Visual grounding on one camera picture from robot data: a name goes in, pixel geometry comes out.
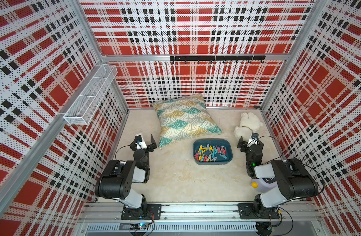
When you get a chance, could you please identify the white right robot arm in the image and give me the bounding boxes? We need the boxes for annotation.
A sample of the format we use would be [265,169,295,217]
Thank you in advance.
[237,138,320,211]

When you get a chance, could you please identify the white wire mesh shelf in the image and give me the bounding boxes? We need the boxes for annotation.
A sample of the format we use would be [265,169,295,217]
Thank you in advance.
[63,65,117,125]

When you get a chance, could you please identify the teal plastic storage box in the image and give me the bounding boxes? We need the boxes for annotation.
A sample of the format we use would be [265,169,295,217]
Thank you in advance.
[193,139,233,165]

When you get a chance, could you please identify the teal yellow patterned pillow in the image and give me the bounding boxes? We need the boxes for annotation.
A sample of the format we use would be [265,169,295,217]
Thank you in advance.
[153,94,223,148]

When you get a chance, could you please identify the green circuit board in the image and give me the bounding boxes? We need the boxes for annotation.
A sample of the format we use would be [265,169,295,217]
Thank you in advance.
[129,222,148,231]

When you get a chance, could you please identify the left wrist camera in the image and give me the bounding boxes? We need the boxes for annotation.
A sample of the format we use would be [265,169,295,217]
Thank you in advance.
[134,134,147,149]

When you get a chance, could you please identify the metal base rail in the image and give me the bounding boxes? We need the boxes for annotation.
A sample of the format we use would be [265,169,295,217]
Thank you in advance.
[80,202,287,234]

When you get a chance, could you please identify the white plush teddy bear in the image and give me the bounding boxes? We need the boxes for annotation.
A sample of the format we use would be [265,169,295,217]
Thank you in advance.
[233,112,263,142]

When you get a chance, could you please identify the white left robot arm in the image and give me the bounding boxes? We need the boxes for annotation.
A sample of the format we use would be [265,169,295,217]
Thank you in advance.
[95,134,157,214]

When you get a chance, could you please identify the black wall hook rail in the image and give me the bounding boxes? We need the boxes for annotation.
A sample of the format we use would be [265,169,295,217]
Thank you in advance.
[170,55,266,63]

